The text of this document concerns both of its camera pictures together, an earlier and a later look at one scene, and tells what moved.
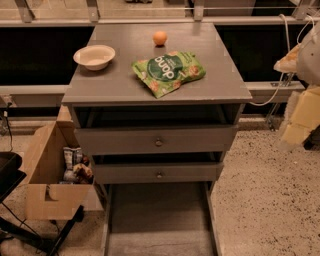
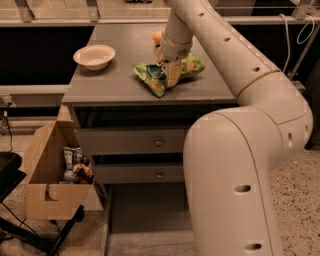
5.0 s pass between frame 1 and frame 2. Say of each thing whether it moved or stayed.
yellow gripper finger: moved
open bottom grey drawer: stayed
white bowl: stayed
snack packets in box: stayed
